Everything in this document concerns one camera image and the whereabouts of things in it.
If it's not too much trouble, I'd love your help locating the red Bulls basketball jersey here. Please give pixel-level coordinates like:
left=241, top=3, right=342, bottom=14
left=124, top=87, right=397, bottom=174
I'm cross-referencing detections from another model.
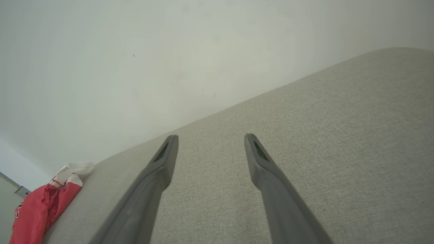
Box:
left=9, top=162, right=95, bottom=244

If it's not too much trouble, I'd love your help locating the grey fabric sofa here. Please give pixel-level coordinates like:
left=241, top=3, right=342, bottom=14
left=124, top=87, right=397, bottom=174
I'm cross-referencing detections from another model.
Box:
left=42, top=47, right=434, bottom=244

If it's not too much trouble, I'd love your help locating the grey metal table leg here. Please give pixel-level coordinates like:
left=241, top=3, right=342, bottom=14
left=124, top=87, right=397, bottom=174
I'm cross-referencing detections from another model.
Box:
left=0, top=171, right=32, bottom=199

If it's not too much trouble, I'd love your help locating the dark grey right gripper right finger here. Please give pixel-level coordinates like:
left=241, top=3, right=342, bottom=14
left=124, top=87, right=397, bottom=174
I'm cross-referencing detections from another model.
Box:
left=244, top=133, right=334, bottom=244

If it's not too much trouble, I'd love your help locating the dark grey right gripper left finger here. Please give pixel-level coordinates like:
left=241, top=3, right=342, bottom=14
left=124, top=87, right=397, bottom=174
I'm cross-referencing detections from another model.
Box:
left=90, top=135, right=179, bottom=244

